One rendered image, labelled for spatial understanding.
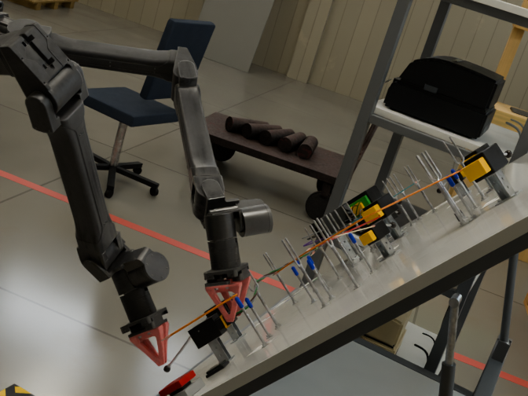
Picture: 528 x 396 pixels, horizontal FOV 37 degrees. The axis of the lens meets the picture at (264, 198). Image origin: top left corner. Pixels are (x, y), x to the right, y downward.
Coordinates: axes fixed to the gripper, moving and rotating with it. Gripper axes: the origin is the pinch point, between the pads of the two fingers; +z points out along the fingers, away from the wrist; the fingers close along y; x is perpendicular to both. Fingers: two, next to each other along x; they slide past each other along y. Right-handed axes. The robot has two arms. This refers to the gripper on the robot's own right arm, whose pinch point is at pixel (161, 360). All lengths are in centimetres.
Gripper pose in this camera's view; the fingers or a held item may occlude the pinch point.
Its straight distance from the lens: 159.0
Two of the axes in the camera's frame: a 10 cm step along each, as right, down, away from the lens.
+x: -9.0, 3.8, 2.2
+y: 2.2, -0.5, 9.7
